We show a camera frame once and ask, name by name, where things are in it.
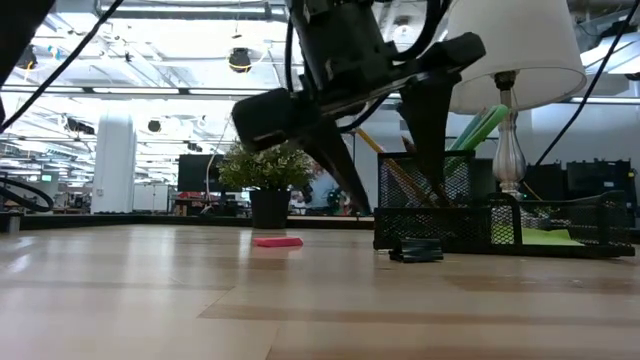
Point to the person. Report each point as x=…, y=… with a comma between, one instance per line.
x=322, y=190

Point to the white shade table lamp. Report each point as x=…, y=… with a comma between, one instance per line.
x=525, y=50

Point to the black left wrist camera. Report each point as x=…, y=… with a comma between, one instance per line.
x=270, y=117

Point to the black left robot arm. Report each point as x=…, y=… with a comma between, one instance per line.
x=22, y=27

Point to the black ceiling camera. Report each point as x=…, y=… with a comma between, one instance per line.
x=240, y=60
x=29, y=59

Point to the black binder clip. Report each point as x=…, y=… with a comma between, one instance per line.
x=415, y=250

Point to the white column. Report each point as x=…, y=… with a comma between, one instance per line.
x=114, y=165

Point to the black background monitor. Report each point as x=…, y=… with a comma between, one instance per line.
x=197, y=172

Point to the small potted green plant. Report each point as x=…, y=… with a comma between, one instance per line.
x=270, y=170

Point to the black aluminium table frame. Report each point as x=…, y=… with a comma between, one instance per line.
x=125, y=221

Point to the yellow pencil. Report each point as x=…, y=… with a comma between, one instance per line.
x=370, y=141

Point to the pink eraser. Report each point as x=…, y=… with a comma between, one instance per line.
x=277, y=242

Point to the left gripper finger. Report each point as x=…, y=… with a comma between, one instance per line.
x=430, y=125
x=335, y=150

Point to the black storage bins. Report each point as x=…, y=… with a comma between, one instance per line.
x=595, y=175

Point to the black mesh desk organizer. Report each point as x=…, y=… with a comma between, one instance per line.
x=450, y=230

